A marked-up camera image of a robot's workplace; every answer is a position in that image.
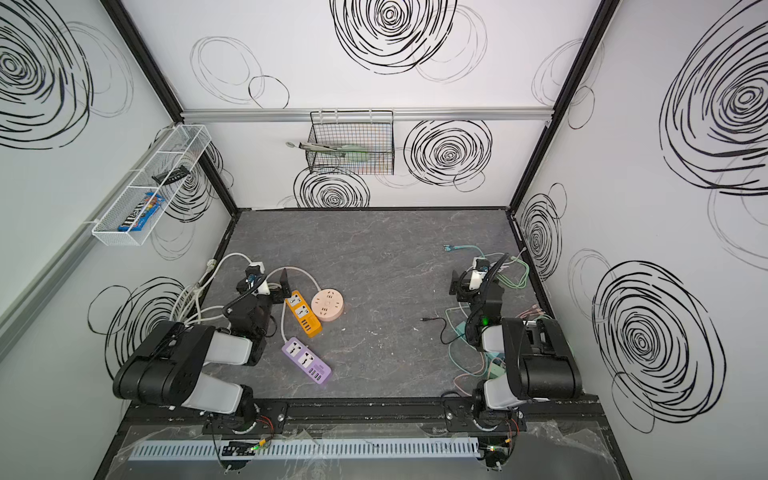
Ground round pink power strip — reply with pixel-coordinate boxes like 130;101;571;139
310;288;345;323

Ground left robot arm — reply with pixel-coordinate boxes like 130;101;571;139
112;263;290;432

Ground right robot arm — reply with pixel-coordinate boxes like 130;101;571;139
449;267;583;431

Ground orange power strip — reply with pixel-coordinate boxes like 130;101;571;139
286;290;322;338

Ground purple power strip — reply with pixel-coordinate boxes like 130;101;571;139
281;337;332;385

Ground blue candy packet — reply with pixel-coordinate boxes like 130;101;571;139
117;192;165;232

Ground metal tongs in basket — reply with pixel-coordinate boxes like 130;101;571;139
285;142;370;163

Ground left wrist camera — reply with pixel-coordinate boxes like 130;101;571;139
245;262;266;284

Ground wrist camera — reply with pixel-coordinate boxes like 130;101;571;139
245;262;266;284
469;257;491;290

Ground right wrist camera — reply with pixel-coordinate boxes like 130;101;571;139
469;257;491;290

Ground teal cable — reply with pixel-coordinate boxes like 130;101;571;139
443;242;529;289

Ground white power cords bundle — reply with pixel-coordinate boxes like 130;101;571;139
169;252;322;328

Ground black cable with plug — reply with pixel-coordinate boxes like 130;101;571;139
420;316;466;347

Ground white wire wall basket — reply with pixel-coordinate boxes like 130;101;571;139
91;125;212;247

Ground grey slotted cable duct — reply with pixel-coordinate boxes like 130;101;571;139
128;437;481;462

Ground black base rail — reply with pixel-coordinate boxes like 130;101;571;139
118;395;609;436

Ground black wire wall basket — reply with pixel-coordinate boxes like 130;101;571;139
303;109;395;175

